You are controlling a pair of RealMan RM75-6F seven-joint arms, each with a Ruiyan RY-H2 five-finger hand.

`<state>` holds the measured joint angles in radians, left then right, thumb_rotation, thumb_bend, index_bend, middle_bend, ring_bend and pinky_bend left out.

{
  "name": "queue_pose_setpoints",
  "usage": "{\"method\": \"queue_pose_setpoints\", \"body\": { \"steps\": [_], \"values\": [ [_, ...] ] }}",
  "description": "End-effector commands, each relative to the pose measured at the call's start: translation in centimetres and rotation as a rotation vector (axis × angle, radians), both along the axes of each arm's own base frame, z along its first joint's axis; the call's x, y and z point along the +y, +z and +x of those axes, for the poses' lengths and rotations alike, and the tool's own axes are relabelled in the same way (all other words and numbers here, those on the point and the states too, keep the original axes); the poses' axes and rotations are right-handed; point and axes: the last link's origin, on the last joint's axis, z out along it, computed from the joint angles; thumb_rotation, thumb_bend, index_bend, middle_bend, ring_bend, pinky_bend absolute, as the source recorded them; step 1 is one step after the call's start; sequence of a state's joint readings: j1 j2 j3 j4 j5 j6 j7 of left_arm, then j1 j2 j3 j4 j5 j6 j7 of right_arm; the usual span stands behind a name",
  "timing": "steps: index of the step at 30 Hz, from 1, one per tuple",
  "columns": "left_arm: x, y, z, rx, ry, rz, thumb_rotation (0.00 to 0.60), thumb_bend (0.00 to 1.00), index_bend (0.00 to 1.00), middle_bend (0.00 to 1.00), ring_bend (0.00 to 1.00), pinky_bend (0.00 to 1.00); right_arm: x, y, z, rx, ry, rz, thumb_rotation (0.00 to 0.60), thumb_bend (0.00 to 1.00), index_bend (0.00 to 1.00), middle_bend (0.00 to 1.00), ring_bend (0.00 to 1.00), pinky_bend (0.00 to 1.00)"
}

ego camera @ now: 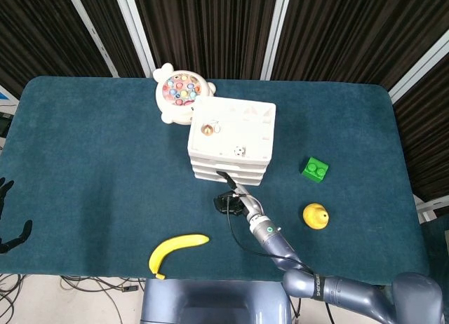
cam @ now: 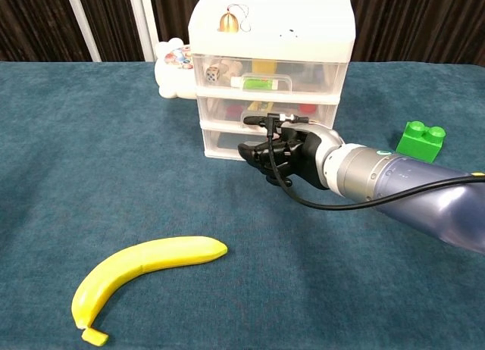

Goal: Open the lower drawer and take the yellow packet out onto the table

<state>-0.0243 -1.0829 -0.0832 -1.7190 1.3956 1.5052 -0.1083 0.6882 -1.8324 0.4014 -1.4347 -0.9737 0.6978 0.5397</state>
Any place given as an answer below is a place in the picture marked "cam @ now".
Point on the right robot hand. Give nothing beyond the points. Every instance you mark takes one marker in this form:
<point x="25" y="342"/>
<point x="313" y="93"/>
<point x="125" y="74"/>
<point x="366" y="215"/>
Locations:
<point x="303" y="157"/>

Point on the clear plastic drawer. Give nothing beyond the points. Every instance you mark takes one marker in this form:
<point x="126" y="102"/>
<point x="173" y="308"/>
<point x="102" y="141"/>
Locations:
<point x="326" y="117"/>
<point x="212" y="145"/>
<point x="326" y="77"/>

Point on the yellow printed packet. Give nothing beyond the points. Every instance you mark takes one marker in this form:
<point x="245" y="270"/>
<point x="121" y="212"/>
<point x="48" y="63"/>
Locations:
<point x="259" y="106"/>

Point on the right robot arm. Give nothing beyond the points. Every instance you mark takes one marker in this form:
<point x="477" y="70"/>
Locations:
<point x="409" y="187"/>

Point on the flat red piece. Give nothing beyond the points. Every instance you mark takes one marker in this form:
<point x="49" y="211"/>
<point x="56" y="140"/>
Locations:
<point x="235" y="110"/>

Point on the green tube white cap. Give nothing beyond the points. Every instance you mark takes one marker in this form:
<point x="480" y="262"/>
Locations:
<point x="261" y="84"/>

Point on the yellow block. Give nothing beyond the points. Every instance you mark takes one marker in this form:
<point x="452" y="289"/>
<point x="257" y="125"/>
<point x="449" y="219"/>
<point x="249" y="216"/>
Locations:
<point x="264" y="67"/>

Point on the beige wooden toy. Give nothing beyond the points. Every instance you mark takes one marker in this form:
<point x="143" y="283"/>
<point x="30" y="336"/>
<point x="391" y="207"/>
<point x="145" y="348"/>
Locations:
<point x="232" y="67"/>

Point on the green building block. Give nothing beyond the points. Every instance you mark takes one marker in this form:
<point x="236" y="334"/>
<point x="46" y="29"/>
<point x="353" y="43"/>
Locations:
<point x="418" y="143"/>

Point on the grey dice dark dots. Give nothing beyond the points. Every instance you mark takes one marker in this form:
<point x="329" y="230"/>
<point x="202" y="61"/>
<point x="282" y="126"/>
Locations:
<point x="212" y="74"/>

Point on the small gold bell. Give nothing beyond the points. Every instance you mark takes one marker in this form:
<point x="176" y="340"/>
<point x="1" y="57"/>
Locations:
<point x="228" y="24"/>

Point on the white fishing game toy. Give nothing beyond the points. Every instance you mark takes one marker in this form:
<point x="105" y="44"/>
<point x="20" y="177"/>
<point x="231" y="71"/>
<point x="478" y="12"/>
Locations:
<point x="170" y="81"/>

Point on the teal table cloth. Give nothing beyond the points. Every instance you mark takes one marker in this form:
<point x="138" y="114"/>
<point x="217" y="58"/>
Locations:
<point x="113" y="175"/>

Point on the yellow toy banana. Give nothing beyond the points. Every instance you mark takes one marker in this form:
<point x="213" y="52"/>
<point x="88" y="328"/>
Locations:
<point x="125" y="263"/>

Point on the white drawer cabinet frame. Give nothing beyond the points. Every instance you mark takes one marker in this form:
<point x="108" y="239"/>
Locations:
<point x="273" y="24"/>

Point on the white aluminium frame post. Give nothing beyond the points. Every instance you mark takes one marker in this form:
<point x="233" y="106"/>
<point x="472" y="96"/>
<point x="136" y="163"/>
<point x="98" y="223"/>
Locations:
<point x="81" y="24"/>
<point x="142" y="24"/>

